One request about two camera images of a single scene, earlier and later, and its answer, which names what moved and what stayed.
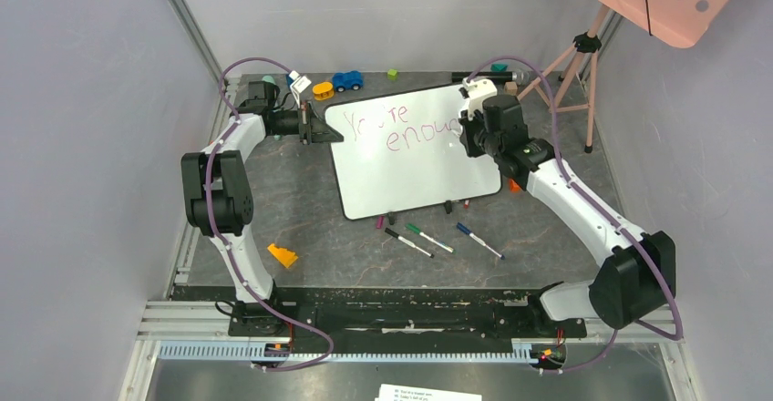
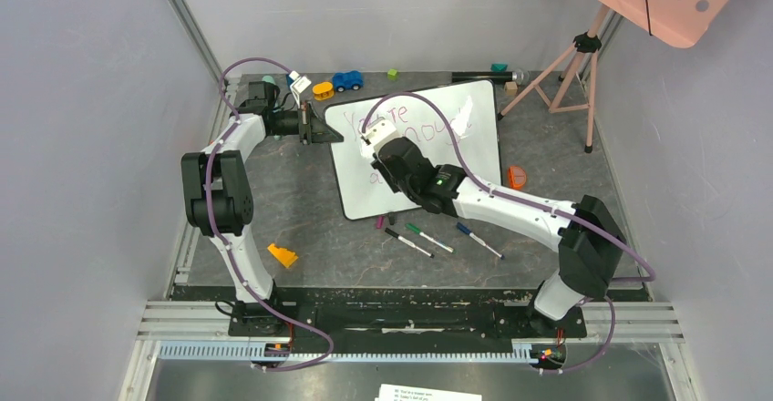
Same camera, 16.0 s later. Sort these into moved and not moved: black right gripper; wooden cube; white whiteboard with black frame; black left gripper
Moved: black right gripper
Not moved: black left gripper; wooden cube; white whiteboard with black frame
